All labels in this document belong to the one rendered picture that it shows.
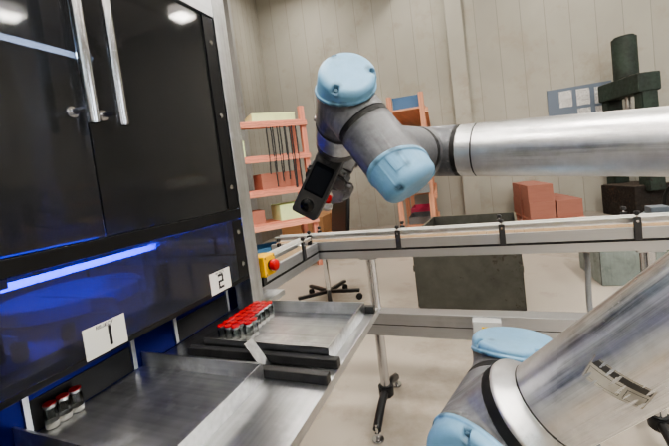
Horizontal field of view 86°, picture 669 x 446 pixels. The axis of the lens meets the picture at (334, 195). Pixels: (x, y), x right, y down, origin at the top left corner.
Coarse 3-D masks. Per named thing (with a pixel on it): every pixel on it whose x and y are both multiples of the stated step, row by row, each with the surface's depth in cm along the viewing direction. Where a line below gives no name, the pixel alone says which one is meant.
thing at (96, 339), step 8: (112, 320) 71; (120, 320) 73; (96, 328) 68; (104, 328) 69; (112, 328) 71; (120, 328) 73; (88, 336) 67; (96, 336) 68; (104, 336) 69; (112, 336) 71; (120, 336) 72; (88, 344) 66; (96, 344) 68; (104, 344) 69; (112, 344) 71; (88, 352) 66; (96, 352) 68; (104, 352) 69; (88, 360) 66
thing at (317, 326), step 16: (288, 304) 109; (304, 304) 107; (320, 304) 105; (336, 304) 103; (352, 304) 101; (272, 320) 104; (288, 320) 102; (304, 320) 101; (320, 320) 99; (336, 320) 98; (352, 320) 91; (256, 336) 94; (272, 336) 92; (288, 336) 91; (304, 336) 90; (320, 336) 89; (336, 336) 81; (304, 352) 78; (320, 352) 77; (336, 352) 80
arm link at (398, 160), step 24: (360, 120) 43; (384, 120) 43; (360, 144) 43; (384, 144) 42; (408, 144) 42; (432, 144) 47; (360, 168) 46; (384, 168) 42; (408, 168) 41; (432, 168) 42; (384, 192) 43; (408, 192) 44
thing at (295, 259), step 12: (276, 240) 176; (300, 240) 189; (276, 252) 166; (288, 252) 174; (300, 252) 169; (312, 252) 181; (288, 264) 158; (300, 264) 168; (312, 264) 180; (276, 276) 148; (288, 276) 157; (264, 288) 139; (276, 288) 147
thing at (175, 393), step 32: (128, 384) 77; (160, 384) 76; (192, 384) 74; (224, 384) 73; (256, 384) 70; (96, 416) 67; (128, 416) 66; (160, 416) 65; (192, 416) 64; (224, 416) 61
